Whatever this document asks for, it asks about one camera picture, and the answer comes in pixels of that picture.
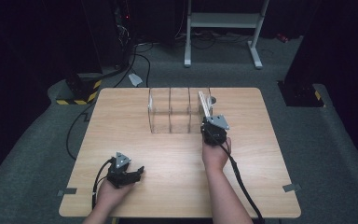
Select person's left hand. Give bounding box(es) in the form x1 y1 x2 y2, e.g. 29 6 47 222
95 178 135 213

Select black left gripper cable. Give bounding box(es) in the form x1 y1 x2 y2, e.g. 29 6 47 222
90 158 116 210

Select white metal stand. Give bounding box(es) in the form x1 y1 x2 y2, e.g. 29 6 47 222
184 0 270 70

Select black floor cable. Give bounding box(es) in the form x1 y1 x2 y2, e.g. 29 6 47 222
65 40 152 161

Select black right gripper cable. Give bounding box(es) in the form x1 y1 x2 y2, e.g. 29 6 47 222
204 127 266 224

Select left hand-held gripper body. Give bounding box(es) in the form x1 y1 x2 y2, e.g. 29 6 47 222
106 151 138 189

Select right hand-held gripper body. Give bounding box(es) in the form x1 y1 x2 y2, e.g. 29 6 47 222
200 114 231 147

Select clear acrylic divider rack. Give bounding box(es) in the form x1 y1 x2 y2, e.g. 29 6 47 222
147 87 213 135

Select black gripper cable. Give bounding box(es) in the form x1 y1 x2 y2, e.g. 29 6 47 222
204 127 266 224
90 158 116 210

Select grey tape strip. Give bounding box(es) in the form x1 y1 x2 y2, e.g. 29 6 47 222
282 183 302 193
57 187 78 197

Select dark equipment tower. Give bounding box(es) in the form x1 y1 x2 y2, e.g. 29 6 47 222
111 0 138 70

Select white paper scrap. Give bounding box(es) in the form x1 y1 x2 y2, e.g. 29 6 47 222
128 73 144 88

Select person's right hand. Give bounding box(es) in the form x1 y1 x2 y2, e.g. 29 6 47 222
201 136 232 173

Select black striped stand base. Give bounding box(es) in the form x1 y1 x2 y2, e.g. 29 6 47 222
277 79 326 108
55 72 103 106

